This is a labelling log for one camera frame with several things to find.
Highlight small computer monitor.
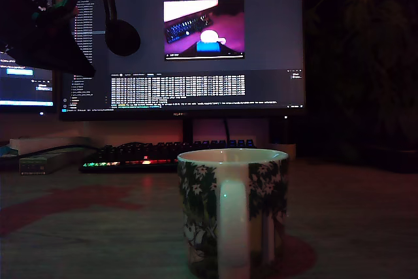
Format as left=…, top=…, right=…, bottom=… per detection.
left=0, top=0, right=57, bottom=114

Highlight black headphones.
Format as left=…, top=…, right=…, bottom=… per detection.
left=101, top=0, right=142, bottom=57

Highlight white flat box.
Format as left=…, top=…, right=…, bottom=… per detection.
left=8, top=136, right=91, bottom=156

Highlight long green box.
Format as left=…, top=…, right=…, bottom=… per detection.
left=18, top=149, right=86, bottom=176

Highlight backlit black keyboard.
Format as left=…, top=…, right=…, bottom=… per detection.
left=78, top=139, right=257, bottom=174

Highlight large computer monitor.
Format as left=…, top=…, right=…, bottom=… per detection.
left=59, top=0, right=307, bottom=122

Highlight black monitor stand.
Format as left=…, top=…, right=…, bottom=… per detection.
left=182, top=118, right=195, bottom=145

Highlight white mug with leaf print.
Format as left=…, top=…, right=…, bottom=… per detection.
left=176, top=148, right=290, bottom=279

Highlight dark leafy house plant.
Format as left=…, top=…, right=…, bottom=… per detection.
left=306, top=0, right=418, bottom=174

